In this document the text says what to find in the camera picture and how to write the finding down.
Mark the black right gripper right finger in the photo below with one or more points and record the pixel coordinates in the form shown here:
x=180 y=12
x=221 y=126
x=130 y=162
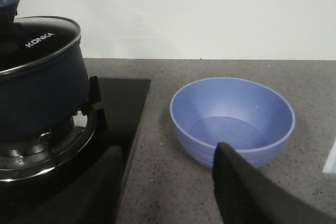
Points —
x=245 y=195

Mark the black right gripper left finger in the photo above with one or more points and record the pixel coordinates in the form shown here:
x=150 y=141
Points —
x=92 y=198

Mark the dark blue cooking pot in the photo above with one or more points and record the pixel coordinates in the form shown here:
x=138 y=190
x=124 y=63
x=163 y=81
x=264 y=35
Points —
x=42 y=96

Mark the black pot support grate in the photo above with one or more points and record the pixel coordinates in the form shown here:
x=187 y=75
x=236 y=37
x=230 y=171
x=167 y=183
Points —
x=85 y=120

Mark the black glass gas stove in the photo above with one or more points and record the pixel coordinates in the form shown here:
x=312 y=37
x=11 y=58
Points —
x=119 y=113

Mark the black round gas burner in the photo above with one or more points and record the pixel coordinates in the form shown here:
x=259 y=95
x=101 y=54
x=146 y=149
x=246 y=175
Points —
x=33 y=150

